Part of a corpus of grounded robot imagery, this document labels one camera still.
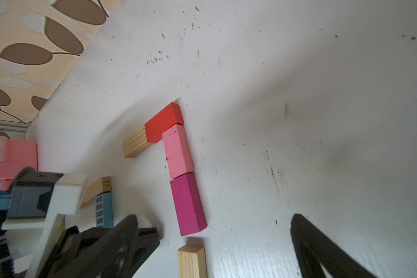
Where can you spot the magenta block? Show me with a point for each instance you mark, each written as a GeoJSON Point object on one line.
{"type": "Point", "coordinates": [188, 205]}

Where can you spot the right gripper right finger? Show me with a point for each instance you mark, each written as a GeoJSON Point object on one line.
{"type": "Point", "coordinates": [315, 253]}

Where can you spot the green block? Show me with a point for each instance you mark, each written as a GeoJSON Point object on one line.
{"type": "Point", "coordinates": [61, 229]}

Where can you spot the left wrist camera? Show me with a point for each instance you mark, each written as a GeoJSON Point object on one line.
{"type": "Point", "coordinates": [37, 199]}

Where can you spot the light pink block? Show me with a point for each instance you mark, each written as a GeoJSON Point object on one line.
{"type": "Point", "coordinates": [177, 151]}

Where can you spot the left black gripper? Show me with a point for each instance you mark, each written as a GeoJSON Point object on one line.
{"type": "Point", "coordinates": [67, 249]}

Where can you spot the blue striped block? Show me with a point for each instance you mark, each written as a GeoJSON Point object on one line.
{"type": "Point", "coordinates": [104, 213]}

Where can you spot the small natural wood block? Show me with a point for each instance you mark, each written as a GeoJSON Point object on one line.
{"type": "Point", "coordinates": [192, 262]}

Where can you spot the red block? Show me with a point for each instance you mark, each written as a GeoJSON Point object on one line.
{"type": "Point", "coordinates": [171, 115]}

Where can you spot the pink plastic storage box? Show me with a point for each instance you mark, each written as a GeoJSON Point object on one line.
{"type": "Point", "coordinates": [15, 155]}

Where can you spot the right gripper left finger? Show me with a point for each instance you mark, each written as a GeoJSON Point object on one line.
{"type": "Point", "coordinates": [102, 252]}

